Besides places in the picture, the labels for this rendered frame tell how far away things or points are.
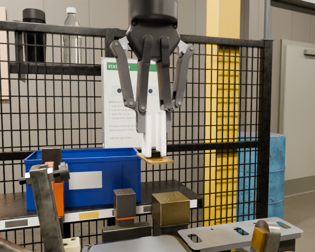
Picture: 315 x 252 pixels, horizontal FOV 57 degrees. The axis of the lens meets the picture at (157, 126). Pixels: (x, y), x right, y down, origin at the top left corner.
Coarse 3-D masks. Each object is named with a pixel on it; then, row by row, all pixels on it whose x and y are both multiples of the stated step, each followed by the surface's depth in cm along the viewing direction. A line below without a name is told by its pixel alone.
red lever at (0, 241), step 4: (0, 240) 39; (4, 240) 40; (0, 244) 39; (4, 244) 39; (8, 244) 39; (12, 244) 40; (16, 244) 40; (0, 248) 39; (4, 248) 39; (8, 248) 39; (12, 248) 39; (16, 248) 40; (20, 248) 40; (24, 248) 41
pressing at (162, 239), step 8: (120, 240) 65; (128, 240) 64; (136, 240) 64; (144, 240) 64; (152, 240) 64; (160, 240) 64; (168, 240) 64; (176, 240) 64; (88, 248) 60; (96, 248) 61; (104, 248) 61; (112, 248) 61; (120, 248) 61; (128, 248) 61; (136, 248) 61; (144, 248) 61; (152, 248) 61; (160, 248) 61; (168, 248) 61; (176, 248) 61; (184, 248) 61
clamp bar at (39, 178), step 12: (36, 168) 39; (48, 168) 41; (60, 168) 40; (24, 180) 39; (36, 180) 39; (48, 180) 39; (36, 192) 39; (48, 192) 39; (36, 204) 39; (48, 204) 39; (48, 216) 39; (48, 228) 39; (48, 240) 40; (60, 240) 41
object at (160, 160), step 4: (152, 152) 44; (156, 152) 45; (140, 156) 46; (144, 156) 46; (152, 156) 44; (156, 156) 45; (160, 156) 45; (164, 156) 45; (144, 160) 43; (148, 160) 42; (152, 160) 42; (156, 160) 42; (160, 160) 43; (164, 160) 42; (168, 160) 42; (172, 160) 42
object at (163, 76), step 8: (160, 40) 43; (168, 40) 43; (160, 48) 43; (168, 48) 43; (168, 56) 43; (160, 64) 44; (168, 64) 44; (160, 72) 44; (168, 72) 44; (160, 80) 45; (168, 80) 44; (160, 88) 45; (168, 88) 44; (160, 96) 45; (168, 96) 44; (160, 104) 46; (168, 104) 44
